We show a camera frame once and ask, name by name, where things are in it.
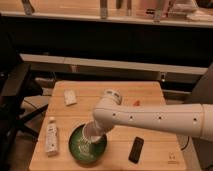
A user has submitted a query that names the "white ceramic cup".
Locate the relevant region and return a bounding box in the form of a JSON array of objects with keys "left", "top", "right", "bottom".
[{"left": 82, "top": 122, "right": 102, "bottom": 143}]

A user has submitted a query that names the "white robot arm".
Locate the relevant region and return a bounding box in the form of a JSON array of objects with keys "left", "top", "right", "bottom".
[{"left": 93, "top": 89, "right": 213, "bottom": 141}]

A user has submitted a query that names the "green ceramic bowl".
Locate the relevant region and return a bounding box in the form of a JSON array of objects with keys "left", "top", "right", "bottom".
[{"left": 68, "top": 125, "right": 107, "bottom": 164}]

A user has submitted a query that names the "black remote control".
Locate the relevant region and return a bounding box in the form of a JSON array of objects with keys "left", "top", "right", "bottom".
[{"left": 128, "top": 137, "right": 144, "bottom": 164}]

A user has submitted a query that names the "wooden side table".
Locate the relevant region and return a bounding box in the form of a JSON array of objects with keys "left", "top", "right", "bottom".
[{"left": 29, "top": 81, "right": 186, "bottom": 171}]

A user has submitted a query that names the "small white packet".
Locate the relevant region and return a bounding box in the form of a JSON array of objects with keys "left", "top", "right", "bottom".
[{"left": 64, "top": 90, "right": 77, "bottom": 106}]

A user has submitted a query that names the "white plastic bottle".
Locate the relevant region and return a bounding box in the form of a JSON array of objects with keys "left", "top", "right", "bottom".
[{"left": 45, "top": 117, "right": 59, "bottom": 157}]

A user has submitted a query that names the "black office chair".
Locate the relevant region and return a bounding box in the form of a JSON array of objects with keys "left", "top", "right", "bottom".
[{"left": 0, "top": 63, "right": 47, "bottom": 171}]

